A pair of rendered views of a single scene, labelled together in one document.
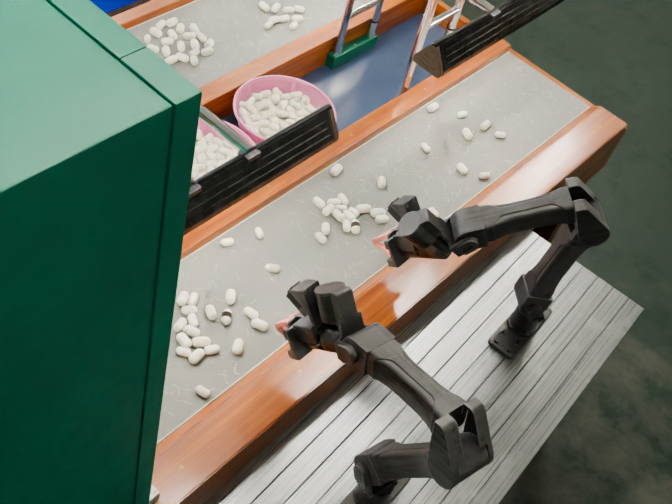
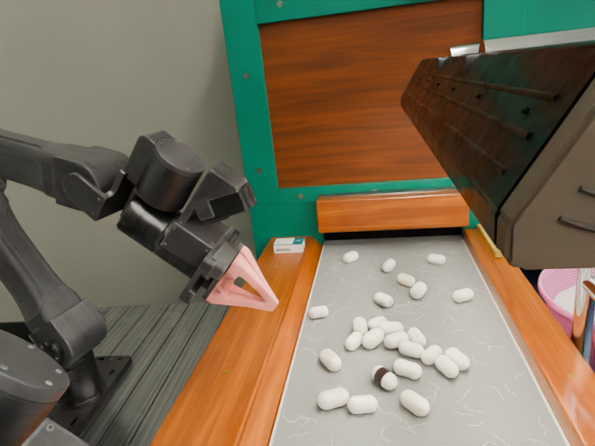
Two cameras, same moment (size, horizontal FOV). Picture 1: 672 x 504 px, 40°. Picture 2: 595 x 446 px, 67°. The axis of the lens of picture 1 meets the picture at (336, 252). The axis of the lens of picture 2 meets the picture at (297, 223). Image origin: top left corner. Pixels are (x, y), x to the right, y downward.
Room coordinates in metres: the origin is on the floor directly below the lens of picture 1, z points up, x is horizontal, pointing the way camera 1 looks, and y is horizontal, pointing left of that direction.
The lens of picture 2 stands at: (1.53, -0.04, 1.11)
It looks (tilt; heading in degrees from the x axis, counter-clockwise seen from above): 19 degrees down; 163
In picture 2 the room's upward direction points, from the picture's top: 6 degrees counter-clockwise
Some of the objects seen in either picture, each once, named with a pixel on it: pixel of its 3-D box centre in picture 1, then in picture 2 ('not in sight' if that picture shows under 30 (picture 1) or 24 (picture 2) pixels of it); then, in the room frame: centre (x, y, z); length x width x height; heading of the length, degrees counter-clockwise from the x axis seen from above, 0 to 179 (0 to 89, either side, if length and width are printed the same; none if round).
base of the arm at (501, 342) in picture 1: (526, 317); not in sight; (1.41, -0.47, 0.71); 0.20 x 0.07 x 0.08; 155
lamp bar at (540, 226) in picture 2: (216, 183); (461, 95); (1.16, 0.25, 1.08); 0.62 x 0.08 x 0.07; 152
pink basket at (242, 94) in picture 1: (282, 122); not in sight; (1.78, 0.23, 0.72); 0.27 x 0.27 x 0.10
